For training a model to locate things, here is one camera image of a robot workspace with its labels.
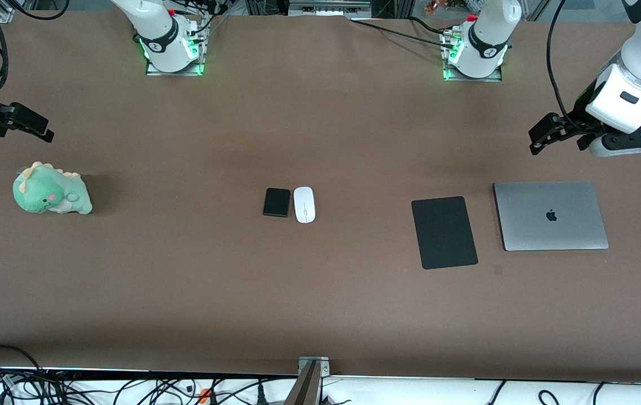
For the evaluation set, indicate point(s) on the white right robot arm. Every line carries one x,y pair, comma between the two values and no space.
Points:
157,28

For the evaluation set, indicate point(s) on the white lower panel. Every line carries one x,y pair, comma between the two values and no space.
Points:
410,394

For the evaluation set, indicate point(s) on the silver laptop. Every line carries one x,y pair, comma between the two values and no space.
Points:
523,225

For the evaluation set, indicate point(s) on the black phone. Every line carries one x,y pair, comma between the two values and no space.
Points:
276,202

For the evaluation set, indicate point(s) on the green plush dinosaur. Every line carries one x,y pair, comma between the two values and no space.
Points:
44,194

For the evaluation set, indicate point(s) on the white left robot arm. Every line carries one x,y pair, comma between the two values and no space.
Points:
489,34

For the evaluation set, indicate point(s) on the grey camera mount pole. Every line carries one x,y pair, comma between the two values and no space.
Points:
303,391

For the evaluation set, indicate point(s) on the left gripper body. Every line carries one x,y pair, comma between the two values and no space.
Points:
580,113

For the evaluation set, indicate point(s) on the aluminium frame post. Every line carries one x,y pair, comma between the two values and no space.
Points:
537,8

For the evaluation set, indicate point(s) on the metal table edge bracket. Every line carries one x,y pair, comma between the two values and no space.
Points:
323,368

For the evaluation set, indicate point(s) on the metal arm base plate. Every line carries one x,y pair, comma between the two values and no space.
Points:
151,72
449,78

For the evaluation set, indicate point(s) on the black mouse pad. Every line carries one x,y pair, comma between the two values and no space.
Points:
444,233

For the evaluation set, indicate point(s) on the white computer mouse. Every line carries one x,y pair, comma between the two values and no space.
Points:
304,199

